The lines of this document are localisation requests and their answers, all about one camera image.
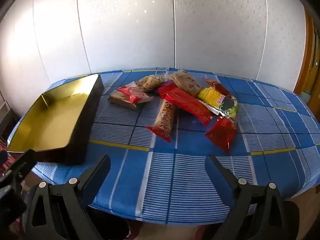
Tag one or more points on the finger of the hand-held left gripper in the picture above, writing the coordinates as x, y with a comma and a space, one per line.
23, 165

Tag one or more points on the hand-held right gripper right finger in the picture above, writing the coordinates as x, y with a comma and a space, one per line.
209, 163

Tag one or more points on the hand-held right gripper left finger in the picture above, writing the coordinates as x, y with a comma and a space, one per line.
106, 161

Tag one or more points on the plain red snack packet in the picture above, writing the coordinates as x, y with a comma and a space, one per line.
221, 132

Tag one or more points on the gold tin box black outside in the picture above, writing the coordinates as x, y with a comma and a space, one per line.
57, 120

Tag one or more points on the brown snack bar red ends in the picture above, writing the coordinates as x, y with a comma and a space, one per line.
163, 120

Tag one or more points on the yellow and green snack packet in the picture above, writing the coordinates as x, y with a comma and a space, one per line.
212, 96

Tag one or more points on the long shiny red packet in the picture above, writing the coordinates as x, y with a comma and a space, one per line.
182, 100

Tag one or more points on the brown cake packet red label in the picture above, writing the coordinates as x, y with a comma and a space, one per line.
130, 93

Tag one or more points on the beige cake packet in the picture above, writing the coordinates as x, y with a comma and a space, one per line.
186, 82

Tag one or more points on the clear packet of brown snack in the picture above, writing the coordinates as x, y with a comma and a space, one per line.
150, 82

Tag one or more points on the pink ruffled bedspread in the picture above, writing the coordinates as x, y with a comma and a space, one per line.
6, 166

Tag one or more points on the blue checked tablecloth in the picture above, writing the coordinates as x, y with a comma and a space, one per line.
187, 175

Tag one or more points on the wooden door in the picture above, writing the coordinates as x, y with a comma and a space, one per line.
308, 55

